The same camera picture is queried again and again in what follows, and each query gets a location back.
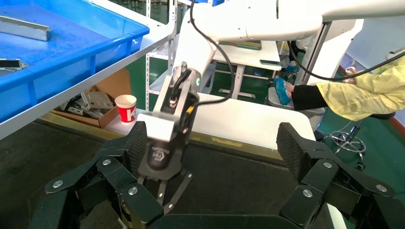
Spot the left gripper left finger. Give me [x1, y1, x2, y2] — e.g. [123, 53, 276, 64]
[28, 121, 165, 229]

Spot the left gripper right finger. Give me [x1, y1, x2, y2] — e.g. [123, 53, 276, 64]
[276, 122, 405, 229]

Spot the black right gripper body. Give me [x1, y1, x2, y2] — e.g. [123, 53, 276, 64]
[138, 94, 199, 181]

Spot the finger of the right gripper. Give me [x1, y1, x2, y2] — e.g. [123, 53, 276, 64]
[156, 180, 168, 208]
[163, 170, 193, 216]

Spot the silver metal housing part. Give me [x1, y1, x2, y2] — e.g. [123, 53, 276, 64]
[0, 15, 52, 42]
[0, 58, 29, 72]

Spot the bystander bare hand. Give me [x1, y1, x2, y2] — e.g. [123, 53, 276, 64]
[345, 67, 360, 84]

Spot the red and white paper cup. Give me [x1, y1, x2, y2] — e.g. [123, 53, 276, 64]
[114, 94, 138, 124]

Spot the white plastic seat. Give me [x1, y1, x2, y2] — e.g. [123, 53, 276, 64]
[267, 87, 326, 119]

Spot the black stool chrome base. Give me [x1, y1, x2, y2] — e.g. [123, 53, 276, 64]
[327, 112, 397, 171]

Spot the brown cardboard box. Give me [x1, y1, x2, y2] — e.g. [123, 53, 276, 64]
[52, 68, 132, 129]

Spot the black trouser leg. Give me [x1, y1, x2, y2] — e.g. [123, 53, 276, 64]
[290, 84, 327, 111]

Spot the person in yellow coat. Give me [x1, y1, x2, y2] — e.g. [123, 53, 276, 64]
[316, 52, 405, 122]

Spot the blue shoe cover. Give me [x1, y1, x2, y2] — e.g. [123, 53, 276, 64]
[273, 76, 296, 106]

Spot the white background work table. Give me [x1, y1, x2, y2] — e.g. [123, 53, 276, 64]
[210, 40, 283, 99]

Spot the dark green flat box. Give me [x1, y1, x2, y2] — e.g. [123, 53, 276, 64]
[218, 40, 263, 51]

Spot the blue plastic bin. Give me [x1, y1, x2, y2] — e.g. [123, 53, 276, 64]
[0, 0, 150, 122]

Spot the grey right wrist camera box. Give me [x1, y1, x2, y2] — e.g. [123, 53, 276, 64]
[137, 74, 191, 143]

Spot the grey metal bracket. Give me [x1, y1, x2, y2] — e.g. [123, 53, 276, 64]
[67, 105, 96, 119]
[80, 91, 115, 111]

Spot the short black looped cable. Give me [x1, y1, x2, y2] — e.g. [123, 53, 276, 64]
[171, 67, 192, 106]

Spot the white perforated rack post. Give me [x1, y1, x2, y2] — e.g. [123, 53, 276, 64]
[145, 0, 151, 111]

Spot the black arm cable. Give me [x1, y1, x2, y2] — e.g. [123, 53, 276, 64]
[189, 0, 235, 106]
[286, 41, 405, 82]

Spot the white perforated shelf post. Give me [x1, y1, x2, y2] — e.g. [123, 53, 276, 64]
[168, 0, 179, 75]

